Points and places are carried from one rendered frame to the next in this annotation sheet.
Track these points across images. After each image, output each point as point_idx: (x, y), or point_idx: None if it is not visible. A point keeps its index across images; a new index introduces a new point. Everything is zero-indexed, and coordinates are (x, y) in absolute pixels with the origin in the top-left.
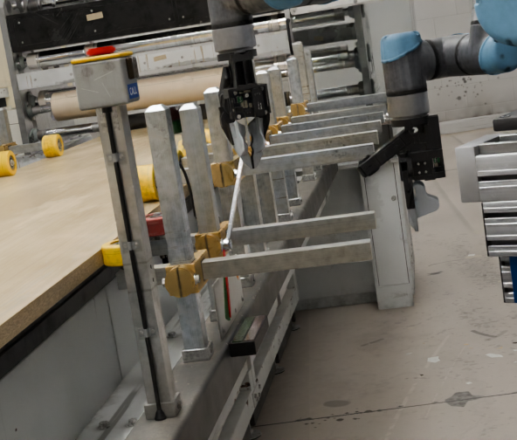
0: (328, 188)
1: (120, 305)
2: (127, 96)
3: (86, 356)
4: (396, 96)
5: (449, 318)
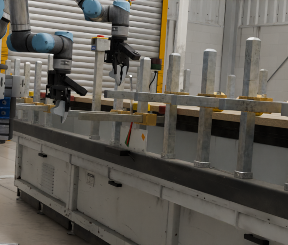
0: None
1: (180, 142)
2: (91, 48)
3: (154, 142)
4: (70, 61)
5: None
